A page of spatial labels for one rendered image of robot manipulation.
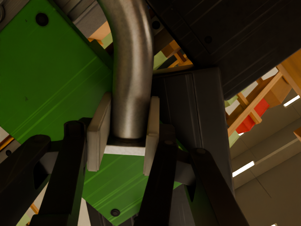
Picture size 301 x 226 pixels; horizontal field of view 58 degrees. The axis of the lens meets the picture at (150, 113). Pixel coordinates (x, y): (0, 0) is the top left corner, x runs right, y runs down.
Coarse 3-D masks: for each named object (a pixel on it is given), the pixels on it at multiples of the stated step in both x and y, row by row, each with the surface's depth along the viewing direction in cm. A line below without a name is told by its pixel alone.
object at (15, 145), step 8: (152, 16) 33; (152, 24) 33; (160, 24) 33; (160, 32) 33; (168, 32) 38; (160, 40) 39; (168, 40) 44; (112, 48) 34; (160, 48) 46; (112, 56) 34; (8, 136) 40; (0, 144) 40; (8, 144) 40; (16, 144) 39; (0, 152) 40; (8, 152) 40; (0, 160) 40
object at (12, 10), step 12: (0, 0) 22; (12, 0) 23; (24, 0) 23; (60, 0) 23; (72, 0) 22; (84, 0) 23; (0, 12) 22; (12, 12) 23; (72, 12) 23; (0, 24) 23
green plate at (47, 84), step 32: (32, 0) 21; (0, 32) 22; (32, 32) 22; (64, 32) 22; (0, 64) 23; (32, 64) 23; (64, 64) 22; (96, 64) 22; (0, 96) 24; (32, 96) 24; (64, 96) 24; (96, 96) 24; (32, 128) 25; (128, 160) 26; (96, 192) 28; (128, 192) 28
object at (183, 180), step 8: (160, 128) 19; (168, 128) 19; (160, 136) 18; (168, 136) 18; (184, 152) 16; (184, 160) 15; (176, 168) 15; (184, 168) 15; (176, 176) 16; (184, 176) 15; (192, 176) 15; (192, 184) 15
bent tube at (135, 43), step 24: (96, 0) 19; (120, 0) 18; (144, 0) 19; (120, 24) 18; (144, 24) 18; (120, 48) 19; (144, 48) 19; (120, 72) 19; (144, 72) 19; (120, 96) 20; (144, 96) 20; (120, 120) 20; (144, 120) 21; (120, 144) 21; (144, 144) 21
